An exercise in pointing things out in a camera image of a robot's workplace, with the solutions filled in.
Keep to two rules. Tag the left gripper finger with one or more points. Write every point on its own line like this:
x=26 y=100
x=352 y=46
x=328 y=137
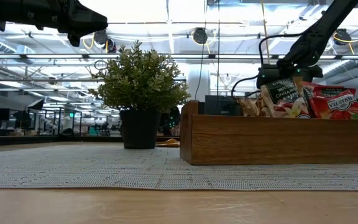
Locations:
x=89 y=21

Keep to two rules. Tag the gold vanilla tea bag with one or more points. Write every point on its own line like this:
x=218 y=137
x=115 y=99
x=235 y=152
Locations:
x=286 y=96
x=263 y=109
x=249 y=107

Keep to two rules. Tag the red strawberry tea bag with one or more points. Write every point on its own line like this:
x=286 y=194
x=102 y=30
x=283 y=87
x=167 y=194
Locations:
x=340 y=107
x=331 y=91

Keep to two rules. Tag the wooden compartment tray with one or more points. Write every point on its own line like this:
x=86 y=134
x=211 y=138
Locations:
x=259 y=143

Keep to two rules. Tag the artificial green potted plant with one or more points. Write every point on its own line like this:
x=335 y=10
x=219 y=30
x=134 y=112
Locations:
x=140 y=81

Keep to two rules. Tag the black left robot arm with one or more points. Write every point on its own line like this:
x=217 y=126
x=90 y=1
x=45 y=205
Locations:
x=2 y=12

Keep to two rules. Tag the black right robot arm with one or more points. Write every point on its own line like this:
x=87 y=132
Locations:
x=315 y=37

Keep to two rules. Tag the black background robot arm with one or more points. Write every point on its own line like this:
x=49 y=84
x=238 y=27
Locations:
x=169 y=119

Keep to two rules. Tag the black computer tower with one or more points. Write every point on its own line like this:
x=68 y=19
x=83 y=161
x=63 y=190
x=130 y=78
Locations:
x=222 y=105

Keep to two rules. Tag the thin black vertical pole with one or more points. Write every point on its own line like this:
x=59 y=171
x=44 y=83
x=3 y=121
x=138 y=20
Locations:
x=218 y=46

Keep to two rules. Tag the black cabinet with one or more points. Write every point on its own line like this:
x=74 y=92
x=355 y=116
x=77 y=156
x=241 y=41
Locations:
x=201 y=109

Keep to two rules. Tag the grey woven placemat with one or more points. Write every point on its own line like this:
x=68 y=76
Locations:
x=73 y=168

